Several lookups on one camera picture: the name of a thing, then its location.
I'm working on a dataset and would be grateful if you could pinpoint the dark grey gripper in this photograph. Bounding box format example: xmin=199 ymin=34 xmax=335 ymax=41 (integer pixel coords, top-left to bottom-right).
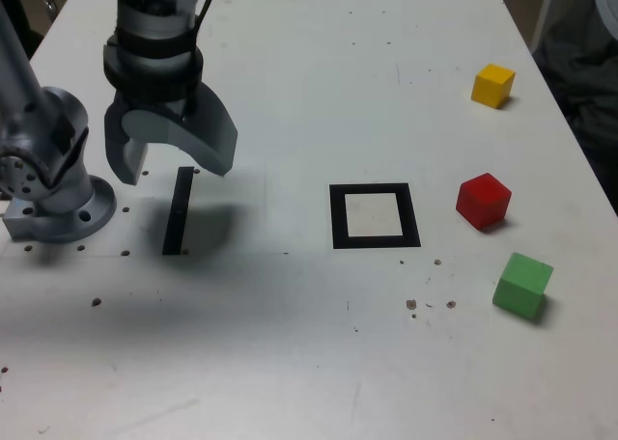
xmin=103 ymin=80 xmax=239 ymax=186

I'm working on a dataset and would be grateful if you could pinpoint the red cube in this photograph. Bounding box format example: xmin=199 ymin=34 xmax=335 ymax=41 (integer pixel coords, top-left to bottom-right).
xmin=455 ymin=172 xmax=513 ymax=231

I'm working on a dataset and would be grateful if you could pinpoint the yellow cube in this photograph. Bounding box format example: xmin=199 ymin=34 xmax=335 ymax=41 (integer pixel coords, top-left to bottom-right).
xmin=470 ymin=63 xmax=517 ymax=110

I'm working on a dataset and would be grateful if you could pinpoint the green cube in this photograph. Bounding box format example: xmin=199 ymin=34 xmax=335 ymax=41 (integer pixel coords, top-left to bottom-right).
xmin=492 ymin=252 xmax=555 ymax=322

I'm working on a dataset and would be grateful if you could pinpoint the black tape square outline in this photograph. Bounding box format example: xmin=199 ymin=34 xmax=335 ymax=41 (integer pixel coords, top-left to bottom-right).
xmin=328 ymin=182 xmax=422 ymax=250

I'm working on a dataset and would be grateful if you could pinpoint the black tape strip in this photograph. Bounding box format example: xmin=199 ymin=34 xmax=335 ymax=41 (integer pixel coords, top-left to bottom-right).
xmin=161 ymin=166 xmax=195 ymax=257

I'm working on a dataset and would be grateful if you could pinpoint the person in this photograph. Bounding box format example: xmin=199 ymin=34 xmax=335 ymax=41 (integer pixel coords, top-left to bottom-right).
xmin=530 ymin=0 xmax=618 ymax=190

